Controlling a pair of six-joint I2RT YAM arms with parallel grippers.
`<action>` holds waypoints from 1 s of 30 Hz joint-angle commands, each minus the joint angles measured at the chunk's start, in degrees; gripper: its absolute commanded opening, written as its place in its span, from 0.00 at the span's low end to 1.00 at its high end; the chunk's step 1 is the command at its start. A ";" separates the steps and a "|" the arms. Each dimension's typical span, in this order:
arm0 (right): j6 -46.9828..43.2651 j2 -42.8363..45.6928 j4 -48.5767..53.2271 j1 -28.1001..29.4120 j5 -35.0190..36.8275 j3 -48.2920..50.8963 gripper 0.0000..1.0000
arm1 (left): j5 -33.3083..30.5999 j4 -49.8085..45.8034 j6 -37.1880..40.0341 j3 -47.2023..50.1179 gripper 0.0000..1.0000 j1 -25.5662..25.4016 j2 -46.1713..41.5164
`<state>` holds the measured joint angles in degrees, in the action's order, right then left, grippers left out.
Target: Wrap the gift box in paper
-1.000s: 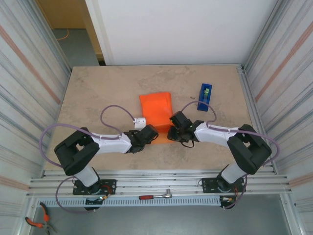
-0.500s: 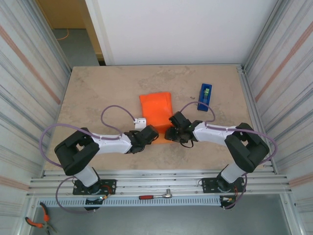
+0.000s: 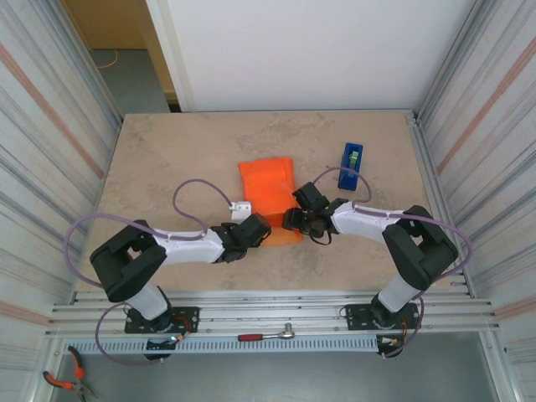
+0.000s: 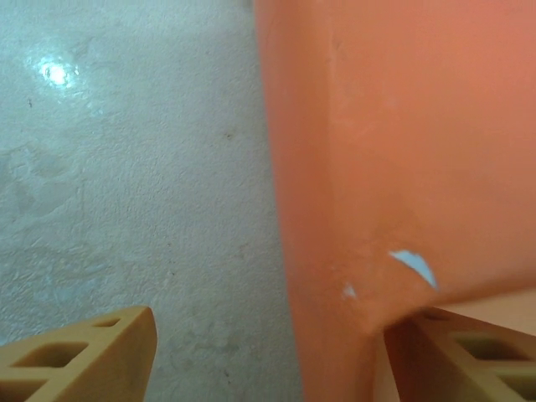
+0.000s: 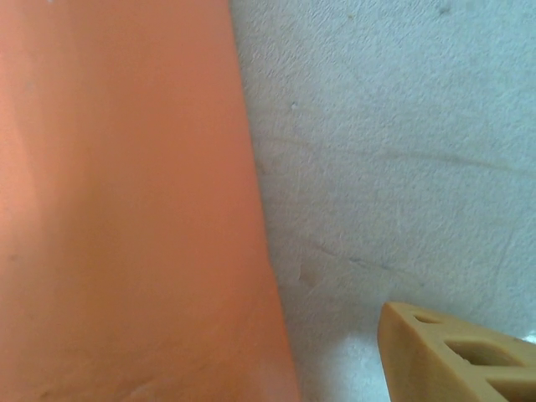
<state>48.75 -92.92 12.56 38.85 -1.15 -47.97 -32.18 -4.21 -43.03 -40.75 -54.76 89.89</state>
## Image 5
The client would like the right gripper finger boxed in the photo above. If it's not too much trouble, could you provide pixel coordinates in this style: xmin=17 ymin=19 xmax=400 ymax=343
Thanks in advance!
xmin=378 ymin=301 xmax=536 ymax=402

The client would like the orange wrapping paper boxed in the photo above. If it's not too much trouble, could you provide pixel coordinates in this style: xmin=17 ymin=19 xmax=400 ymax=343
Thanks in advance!
xmin=0 ymin=0 xmax=303 ymax=402

